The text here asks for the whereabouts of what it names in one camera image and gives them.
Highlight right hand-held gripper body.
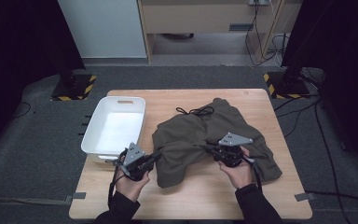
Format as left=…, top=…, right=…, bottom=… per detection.
left=213, top=132, right=254, bottom=168

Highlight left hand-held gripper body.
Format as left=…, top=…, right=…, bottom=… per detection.
left=115, top=142, right=155, bottom=182

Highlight olive green pants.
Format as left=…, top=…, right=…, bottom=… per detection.
left=151, top=97, right=283, bottom=189

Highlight white plastic basket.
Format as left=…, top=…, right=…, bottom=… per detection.
left=80, top=95, right=146, bottom=164

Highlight person's left hand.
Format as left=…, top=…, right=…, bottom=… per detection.
left=115, top=172, right=151, bottom=203

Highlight person's right hand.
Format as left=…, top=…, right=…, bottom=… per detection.
left=217, top=147, right=254, bottom=190

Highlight black floor tape marks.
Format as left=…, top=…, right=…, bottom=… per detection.
left=76, top=114, right=94, bottom=136

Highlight gray floor tape piece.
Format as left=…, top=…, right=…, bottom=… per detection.
left=294, top=191, right=317, bottom=203
left=63, top=191, right=88, bottom=203

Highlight black stand base yellow stripes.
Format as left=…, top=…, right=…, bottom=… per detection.
left=263, top=71, right=311, bottom=100
left=50, top=74, right=98, bottom=102

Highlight light wooden cabinet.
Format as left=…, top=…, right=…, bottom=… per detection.
left=136, top=0, right=303, bottom=64

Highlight white panel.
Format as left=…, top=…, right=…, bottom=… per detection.
left=57, top=0, right=148, bottom=60

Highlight white power strip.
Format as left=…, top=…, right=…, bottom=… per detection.
left=248, top=0, right=271, bottom=7

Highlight black curtain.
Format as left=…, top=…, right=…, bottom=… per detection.
left=0, top=0, right=87, bottom=157
left=281, top=0, right=358, bottom=179

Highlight left hand-held gripper black cable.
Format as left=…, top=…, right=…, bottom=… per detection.
left=106, top=148, right=129, bottom=210

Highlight hand-held gripper black cable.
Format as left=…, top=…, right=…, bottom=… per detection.
left=106, top=148, right=129, bottom=210
left=241, top=155, right=264, bottom=194

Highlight right hand-held gripper black cable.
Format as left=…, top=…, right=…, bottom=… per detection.
left=241, top=155, right=264, bottom=194

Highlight bundle of black cables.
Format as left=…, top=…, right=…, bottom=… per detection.
left=244, top=0, right=291, bottom=68

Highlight black floor cable loop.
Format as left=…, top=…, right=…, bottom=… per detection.
left=11, top=101, right=33, bottom=119

